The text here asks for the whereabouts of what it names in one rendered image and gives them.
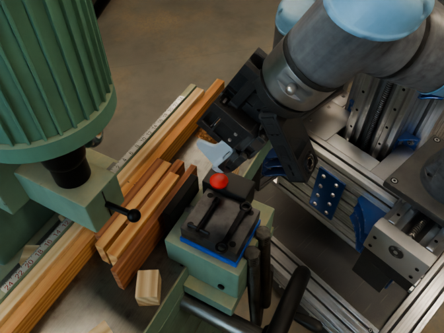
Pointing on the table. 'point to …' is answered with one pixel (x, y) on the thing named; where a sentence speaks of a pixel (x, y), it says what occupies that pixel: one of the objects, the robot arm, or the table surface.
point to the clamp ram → (180, 202)
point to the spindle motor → (51, 79)
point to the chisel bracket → (86, 197)
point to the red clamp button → (219, 181)
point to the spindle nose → (69, 168)
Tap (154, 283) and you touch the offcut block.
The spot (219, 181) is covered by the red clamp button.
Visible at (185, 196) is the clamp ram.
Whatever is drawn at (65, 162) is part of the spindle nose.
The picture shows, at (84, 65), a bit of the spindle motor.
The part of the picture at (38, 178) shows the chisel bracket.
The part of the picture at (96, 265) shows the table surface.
